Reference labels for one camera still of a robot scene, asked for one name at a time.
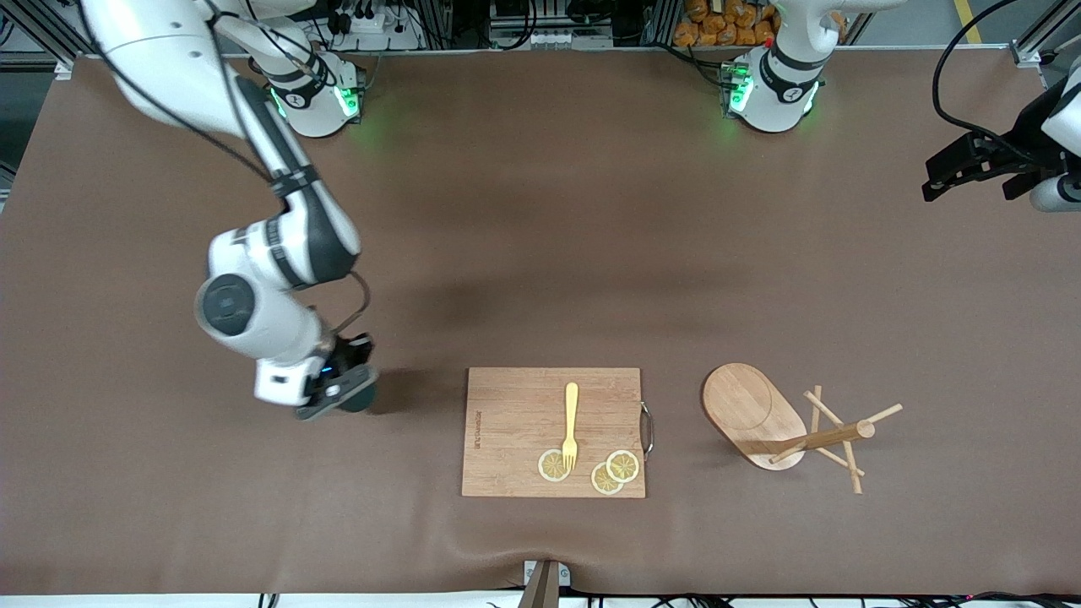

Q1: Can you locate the dark green mug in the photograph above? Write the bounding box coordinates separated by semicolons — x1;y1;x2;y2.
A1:
338;382;378;415

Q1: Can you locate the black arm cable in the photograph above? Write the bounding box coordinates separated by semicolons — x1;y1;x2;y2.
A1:
84;0;373;339
932;0;1027;160

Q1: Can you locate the bamboo cutting board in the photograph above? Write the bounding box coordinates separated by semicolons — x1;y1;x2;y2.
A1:
461;367;647;499

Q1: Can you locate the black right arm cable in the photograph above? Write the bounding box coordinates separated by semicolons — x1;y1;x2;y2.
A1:
84;0;373;339

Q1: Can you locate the wooden mug tree rack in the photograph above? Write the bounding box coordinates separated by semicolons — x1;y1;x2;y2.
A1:
701;363;903;495

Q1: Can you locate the aluminium frame profile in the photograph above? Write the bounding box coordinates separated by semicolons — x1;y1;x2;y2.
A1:
0;0;85;68
1009;0;1081;68

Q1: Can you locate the white power strip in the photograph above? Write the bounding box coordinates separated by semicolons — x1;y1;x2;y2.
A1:
334;7;416;52

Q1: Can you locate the yellow plastic fork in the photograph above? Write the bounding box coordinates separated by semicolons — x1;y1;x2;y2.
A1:
562;383;580;471

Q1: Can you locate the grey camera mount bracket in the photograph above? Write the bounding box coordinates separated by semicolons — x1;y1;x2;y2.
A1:
517;559;571;608

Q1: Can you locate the brown table mat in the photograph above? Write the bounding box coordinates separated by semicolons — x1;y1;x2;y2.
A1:
0;46;1081;596

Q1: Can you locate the grey equipment rack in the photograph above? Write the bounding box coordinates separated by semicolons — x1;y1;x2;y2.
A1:
486;0;617;50

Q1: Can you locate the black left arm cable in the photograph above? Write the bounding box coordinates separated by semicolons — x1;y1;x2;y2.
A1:
932;0;1027;160

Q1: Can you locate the orange snack bag pile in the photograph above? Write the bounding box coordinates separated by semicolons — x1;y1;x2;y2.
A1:
673;0;845;48

